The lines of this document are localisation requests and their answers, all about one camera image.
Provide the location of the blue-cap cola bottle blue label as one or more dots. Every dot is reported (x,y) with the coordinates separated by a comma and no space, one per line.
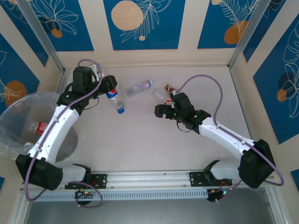
(111,93)

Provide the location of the clear bottle red-white label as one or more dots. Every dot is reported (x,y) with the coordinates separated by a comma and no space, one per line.
(158,94)

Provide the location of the brown coffee drink bottle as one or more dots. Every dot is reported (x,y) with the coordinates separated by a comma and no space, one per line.
(168,88)

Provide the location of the red-cap clear bottle red label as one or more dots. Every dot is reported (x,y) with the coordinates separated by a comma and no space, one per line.
(40,127)

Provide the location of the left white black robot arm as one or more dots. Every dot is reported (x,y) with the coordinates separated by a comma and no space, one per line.
(58,130)

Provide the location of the transparent plastic bin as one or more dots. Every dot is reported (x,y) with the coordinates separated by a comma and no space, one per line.
(14,109)

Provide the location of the clear plastic bin liner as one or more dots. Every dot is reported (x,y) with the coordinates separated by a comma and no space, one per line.
(9,144)

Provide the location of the small clear purple-label water bottle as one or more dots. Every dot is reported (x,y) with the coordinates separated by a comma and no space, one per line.
(140,87)

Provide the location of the small circuit board green light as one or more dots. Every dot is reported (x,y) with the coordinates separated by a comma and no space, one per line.
(84,193)
(213,196)

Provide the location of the grey metal sheet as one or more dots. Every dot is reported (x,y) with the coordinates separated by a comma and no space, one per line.
(149,212)

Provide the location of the aluminium table side rail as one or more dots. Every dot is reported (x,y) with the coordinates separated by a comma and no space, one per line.
(64,79)
(239,93)

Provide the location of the aluminium frame post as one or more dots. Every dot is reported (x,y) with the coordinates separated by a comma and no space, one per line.
(39,30)
(245,35)

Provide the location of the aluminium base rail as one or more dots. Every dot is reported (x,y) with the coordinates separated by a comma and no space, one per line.
(149,177)

